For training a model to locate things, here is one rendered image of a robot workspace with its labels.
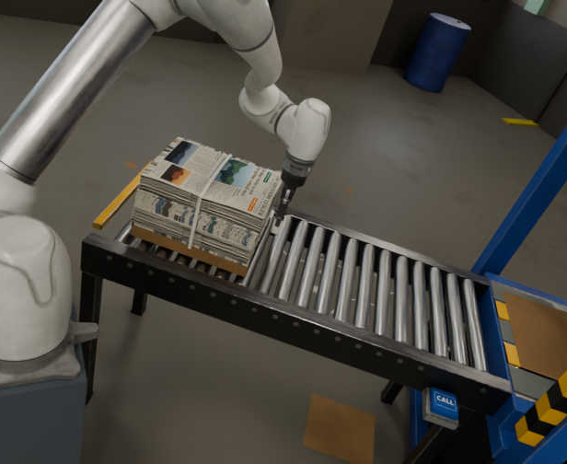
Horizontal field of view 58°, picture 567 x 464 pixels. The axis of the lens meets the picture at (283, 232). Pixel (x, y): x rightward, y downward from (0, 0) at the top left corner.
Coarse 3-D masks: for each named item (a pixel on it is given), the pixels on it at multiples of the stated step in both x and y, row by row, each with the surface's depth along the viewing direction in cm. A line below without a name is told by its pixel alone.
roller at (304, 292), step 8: (312, 232) 190; (320, 232) 187; (312, 240) 183; (320, 240) 183; (312, 248) 179; (320, 248) 181; (312, 256) 175; (304, 264) 173; (312, 264) 171; (304, 272) 168; (312, 272) 168; (304, 280) 164; (312, 280) 165; (304, 288) 161; (312, 288) 163; (296, 296) 158; (304, 296) 157; (296, 304) 155; (304, 304) 155
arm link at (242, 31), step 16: (176, 0) 91; (192, 0) 88; (208, 0) 85; (224, 0) 85; (240, 0) 86; (256, 0) 88; (192, 16) 92; (208, 16) 89; (224, 16) 87; (240, 16) 88; (256, 16) 90; (224, 32) 92; (240, 32) 91; (256, 32) 93; (240, 48) 96
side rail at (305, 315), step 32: (96, 256) 152; (128, 256) 150; (160, 288) 154; (192, 288) 151; (224, 288) 151; (224, 320) 156; (256, 320) 154; (288, 320) 151; (320, 320) 151; (320, 352) 156; (352, 352) 153; (384, 352) 150; (416, 352) 152; (416, 384) 155; (448, 384) 152; (480, 384) 150
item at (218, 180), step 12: (216, 168) 158; (228, 168) 160; (204, 180) 151; (216, 180) 153; (192, 192) 144; (192, 204) 146; (204, 204) 145; (192, 216) 148; (204, 216) 147; (192, 240) 153
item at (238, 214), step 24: (240, 168) 161; (264, 168) 165; (216, 192) 147; (240, 192) 150; (264, 192) 154; (216, 216) 147; (240, 216) 145; (264, 216) 145; (216, 240) 150; (240, 240) 149
